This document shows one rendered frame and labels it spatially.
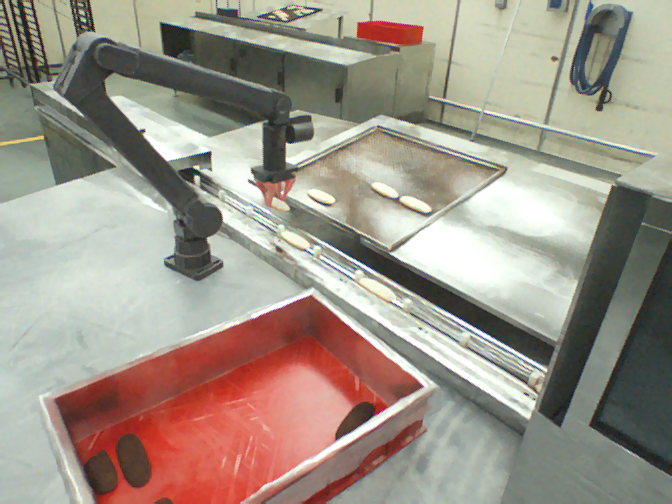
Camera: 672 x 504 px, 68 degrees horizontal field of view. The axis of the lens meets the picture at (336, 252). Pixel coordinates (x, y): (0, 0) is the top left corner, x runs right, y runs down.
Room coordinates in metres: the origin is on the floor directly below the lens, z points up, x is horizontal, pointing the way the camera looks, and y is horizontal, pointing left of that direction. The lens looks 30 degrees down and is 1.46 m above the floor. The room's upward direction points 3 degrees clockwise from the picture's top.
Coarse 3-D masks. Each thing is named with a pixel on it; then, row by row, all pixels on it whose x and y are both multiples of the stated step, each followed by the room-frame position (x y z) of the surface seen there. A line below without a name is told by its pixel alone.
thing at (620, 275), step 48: (624, 192) 0.44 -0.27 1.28; (624, 240) 0.49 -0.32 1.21; (576, 288) 0.43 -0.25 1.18; (624, 288) 0.39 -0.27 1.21; (576, 336) 0.46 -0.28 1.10; (624, 336) 0.38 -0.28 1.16; (576, 384) 0.52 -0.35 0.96; (528, 432) 0.42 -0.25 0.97; (576, 432) 0.39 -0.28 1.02; (528, 480) 0.41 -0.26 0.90; (576, 480) 0.37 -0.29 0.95; (624, 480) 0.35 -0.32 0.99
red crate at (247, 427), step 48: (240, 384) 0.62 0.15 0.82; (288, 384) 0.63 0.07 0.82; (336, 384) 0.63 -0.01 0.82; (96, 432) 0.51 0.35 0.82; (144, 432) 0.51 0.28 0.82; (192, 432) 0.52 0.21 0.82; (240, 432) 0.52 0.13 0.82; (288, 432) 0.53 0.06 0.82; (192, 480) 0.44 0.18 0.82; (240, 480) 0.44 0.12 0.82; (336, 480) 0.43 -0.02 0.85
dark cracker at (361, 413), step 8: (352, 408) 0.58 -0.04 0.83; (360, 408) 0.57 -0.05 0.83; (368, 408) 0.58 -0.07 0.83; (352, 416) 0.56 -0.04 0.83; (360, 416) 0.56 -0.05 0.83; (368, 416) 0.56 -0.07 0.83; (344, 424) 0.54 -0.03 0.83; (352, 424) 0.54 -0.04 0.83; (360, 424) 0.54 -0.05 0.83; (336, 432) 0.53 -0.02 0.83; (344, 432) 0.53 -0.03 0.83; (336, 440) 0.51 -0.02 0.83
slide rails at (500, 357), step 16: (192, 176) 1.48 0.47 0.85; (208, 192) 1.36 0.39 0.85; (272, 224) 1.18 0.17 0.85; (352, 272) 0.96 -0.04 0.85; (416, 304) 0.85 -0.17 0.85; (416, 320) 0.79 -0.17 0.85; (432, 320) 0.80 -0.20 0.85; (496, 352) 0.71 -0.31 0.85; (496, 368) 0.67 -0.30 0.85; (512, 368) 0.67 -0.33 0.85
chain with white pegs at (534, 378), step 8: (8, 72) 2.90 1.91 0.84; (24, 80) 2.71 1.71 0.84; (184, 176) 1.50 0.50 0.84; (224, 192) 1.33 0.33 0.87; (224, 200) 1.33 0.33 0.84; (248, 208) 1.22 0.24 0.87; (264, 224) 1.19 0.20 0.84; (280, 232) 1.12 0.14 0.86; (320, 248) 1.03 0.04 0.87; (320, 256) 1.03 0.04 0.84; (344, 272) 0.97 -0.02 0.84; (360, 272) 0.93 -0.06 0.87; (408, 304) 0.83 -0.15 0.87; (408, 312) 0.83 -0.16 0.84; (424, 320) 0.81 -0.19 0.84; (448, 336) 0.76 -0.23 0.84; (464, 336) 0.73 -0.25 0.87; (464, 344) 0.73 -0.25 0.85; (488, 360) 0.70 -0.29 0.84; (536, 376) 0.63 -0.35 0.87; (528, 384) 0.63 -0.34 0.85; (536, 384) 0.63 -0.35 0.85
